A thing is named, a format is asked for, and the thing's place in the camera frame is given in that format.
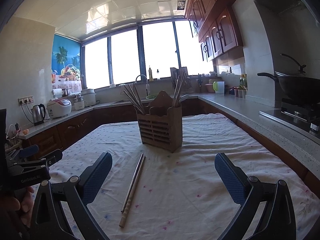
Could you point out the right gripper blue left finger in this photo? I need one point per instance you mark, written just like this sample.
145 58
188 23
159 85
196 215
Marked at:
93 178

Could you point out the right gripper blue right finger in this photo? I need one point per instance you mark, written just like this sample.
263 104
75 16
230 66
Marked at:
233 177

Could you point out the carved wooden chopstick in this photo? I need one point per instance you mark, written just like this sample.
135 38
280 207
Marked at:
124 215

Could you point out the dark wooden chopstick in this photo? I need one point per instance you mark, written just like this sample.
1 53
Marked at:
132 93

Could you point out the lone wooden chopstick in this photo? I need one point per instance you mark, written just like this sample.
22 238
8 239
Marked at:
177 93

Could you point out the metal chopstick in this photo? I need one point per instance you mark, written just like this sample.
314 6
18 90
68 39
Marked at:
132 182

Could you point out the person's left hand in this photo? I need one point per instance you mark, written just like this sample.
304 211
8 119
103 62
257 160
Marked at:
25 205

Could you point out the steel electric kettle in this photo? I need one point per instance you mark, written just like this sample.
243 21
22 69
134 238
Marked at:
39 114

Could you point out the white floral tablecloth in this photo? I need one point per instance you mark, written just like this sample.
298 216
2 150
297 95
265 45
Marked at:
179 195

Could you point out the white red rice cooker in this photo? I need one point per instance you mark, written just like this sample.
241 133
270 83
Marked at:
59 107

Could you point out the small white steamer pot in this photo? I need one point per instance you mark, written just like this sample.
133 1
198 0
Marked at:
79 103

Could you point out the wooden utensil holder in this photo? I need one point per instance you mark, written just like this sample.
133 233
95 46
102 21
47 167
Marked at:
161 124

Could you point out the gas stove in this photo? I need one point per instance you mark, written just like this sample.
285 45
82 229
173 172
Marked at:
302 118

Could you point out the white green plastic jug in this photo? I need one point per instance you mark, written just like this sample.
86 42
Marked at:
219 87

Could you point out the yellow oil bottle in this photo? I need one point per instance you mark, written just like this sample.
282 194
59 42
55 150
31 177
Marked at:
243 81

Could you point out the metal spoon in holder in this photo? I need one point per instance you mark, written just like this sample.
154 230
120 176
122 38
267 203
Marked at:
184 97

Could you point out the green colander in sink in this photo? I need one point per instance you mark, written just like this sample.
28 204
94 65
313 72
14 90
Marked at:
151 96

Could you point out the tropical fruit poster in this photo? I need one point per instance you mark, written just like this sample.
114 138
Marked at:
66 71

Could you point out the curved sink faucet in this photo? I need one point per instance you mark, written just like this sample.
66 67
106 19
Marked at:
144 80

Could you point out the black wok with lid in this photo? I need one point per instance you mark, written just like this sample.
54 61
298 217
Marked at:
300 89

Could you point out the dish soap bottle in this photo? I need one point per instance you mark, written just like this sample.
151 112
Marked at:
150 74

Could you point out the wall power socket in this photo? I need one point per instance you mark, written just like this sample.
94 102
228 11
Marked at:
25 100

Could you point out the upper wooden wall cabinets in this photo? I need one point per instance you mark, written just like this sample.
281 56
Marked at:
215 26

